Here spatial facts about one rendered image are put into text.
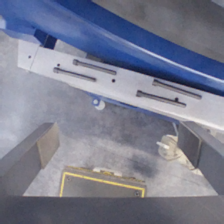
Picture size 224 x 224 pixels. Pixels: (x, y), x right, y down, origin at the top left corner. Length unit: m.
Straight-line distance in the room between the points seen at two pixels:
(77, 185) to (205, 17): 1.30
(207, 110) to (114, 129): 1.01
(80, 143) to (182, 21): 1.43
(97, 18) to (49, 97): 1.39
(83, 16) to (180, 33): 0.29
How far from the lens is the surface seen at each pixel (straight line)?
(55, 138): 0.16
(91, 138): 1.64
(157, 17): 0.48
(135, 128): 1.58
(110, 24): 0.59
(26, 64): 0.98
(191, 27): 0.52
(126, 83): 0.76
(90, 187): 1.38
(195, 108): 0.78
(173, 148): 0.74
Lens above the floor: 1.58
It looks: 79 degrees down
